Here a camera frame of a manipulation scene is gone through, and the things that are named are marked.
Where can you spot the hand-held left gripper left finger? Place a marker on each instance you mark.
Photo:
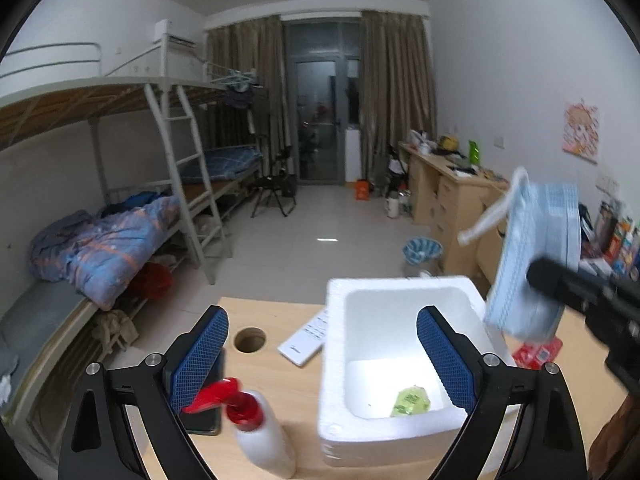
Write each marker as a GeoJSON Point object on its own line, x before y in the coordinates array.
{"type": "Point", "coordinates": [197, 360]}

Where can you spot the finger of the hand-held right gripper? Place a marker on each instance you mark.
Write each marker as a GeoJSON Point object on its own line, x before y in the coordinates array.
{"type": "Point", "coordinates": [560, 280]}

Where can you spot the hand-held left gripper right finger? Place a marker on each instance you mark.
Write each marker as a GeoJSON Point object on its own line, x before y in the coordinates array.
{"type": "Point", "coordinates": [445, 360]}

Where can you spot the white foam box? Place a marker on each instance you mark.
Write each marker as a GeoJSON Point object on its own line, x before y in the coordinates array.
{"type": "Point", "coordinates": [400, 320]}

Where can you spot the stack of blue face masks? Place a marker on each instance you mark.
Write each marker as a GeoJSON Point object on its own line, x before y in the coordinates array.
{"type": "Point", "coordinates": [540, 220]}

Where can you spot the person's right forearm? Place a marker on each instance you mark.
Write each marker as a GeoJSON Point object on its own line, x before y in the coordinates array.
{"type": "Point", "coordinates": [617, 440]}

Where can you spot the green snack packet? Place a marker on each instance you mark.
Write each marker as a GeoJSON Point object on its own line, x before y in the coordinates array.
{"type": "Point", "coordinates": [410, 401]}

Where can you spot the black phone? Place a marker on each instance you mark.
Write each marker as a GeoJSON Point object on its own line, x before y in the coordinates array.
{"type": "Point", "coordinates": [205, 421]}

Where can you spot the row of books and boxes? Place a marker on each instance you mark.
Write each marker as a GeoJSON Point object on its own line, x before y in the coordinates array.
{"type": "Point", "coordinates": [615, 240]}

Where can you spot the red barcode snack packet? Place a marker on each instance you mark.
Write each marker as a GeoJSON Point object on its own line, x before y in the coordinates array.
{"type": "Point", "coordinates": [537, 355]}

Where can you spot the beige cloth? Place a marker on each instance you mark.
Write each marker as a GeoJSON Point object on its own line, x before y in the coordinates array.
{"type": "Point", "coordinates": [115, 332]}

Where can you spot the red cloth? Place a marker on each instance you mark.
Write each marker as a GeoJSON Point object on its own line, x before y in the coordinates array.
{"type": "Point", "coordinates": [152, 282]}

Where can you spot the white pump bottle red nozzle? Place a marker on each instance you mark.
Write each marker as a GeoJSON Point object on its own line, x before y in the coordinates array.
{"type": "Point", "coordinates": [265, 440]}

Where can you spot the white remote control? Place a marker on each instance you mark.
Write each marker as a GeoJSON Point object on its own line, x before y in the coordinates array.
{"type": "Point", "coordinates": [302, 342]}

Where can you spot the trash bin with blue bag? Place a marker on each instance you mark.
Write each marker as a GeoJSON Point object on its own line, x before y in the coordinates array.
{"type": "Point", "coordinates": [422, 255]}

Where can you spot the light wooden desk with drawers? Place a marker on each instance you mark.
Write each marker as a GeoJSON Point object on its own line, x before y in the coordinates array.
{"type": "Point", "coordinates": [450, 195]}

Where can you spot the blue orange quilt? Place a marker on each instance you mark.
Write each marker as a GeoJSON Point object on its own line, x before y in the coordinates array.
{"type": "Point", "coordinates": [100, 245]}

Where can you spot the green bag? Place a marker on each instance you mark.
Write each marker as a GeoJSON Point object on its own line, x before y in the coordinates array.
{"type": "Point", "coordinates": [474, 154]}

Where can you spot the grey mattress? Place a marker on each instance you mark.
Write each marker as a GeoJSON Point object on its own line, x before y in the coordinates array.
{"type": "Point", "coordinates": [35, 325]}

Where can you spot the yellow black bag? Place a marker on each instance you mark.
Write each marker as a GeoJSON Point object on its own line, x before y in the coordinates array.
{"type": "Point", "coordinates": [449, 142]}

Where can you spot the orange bag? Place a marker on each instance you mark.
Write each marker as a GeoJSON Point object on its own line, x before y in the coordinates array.
{"type": "Point", "coordinates": [362, 191]}

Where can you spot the black folding chair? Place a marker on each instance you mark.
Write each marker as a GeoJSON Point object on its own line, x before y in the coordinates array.
{"type": "Point", "coordinates": [275, 185]}

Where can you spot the blue plaid bedding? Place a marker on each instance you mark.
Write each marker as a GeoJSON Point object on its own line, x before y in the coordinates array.
{"type": "Point", "coordinates": [225, 160]}

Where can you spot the white bed ladder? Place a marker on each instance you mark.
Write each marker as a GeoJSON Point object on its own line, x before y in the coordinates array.
{"type": "Point", "coordinates": [187, 125]}

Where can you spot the brown curtain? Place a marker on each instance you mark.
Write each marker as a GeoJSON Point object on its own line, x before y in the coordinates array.
{"type": "Point", "coordinates": [395, 85]}
{"type": "Point", "coordinates": [260, 60]}

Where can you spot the glass balcony door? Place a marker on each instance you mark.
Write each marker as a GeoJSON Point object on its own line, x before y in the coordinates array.
{"type": "Point", "coordinates": [320, 125]}

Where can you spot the hanging dark clothes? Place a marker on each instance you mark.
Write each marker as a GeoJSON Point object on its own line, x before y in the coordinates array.
{"type": "Point", "coordinates": [240, 95]}

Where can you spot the white metal bunk bed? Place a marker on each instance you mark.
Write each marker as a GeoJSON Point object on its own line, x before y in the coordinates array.
{"type": "Point", "coordinates": [220, 72]}
{"type": "Point", "coordinates": [75, 97]}

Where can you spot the white air conditioner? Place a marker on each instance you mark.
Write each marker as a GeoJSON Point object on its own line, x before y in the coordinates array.
{"type": "Point", "coordinates": [172, 32]}

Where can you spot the wall poster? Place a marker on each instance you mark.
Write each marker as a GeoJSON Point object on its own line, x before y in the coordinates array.
{"type": "Point", "coordinates": [581, 132]}

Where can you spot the white wall socket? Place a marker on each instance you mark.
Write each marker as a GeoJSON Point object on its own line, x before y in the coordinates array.
{"type": "Point", "coordinates": [498, 142]}

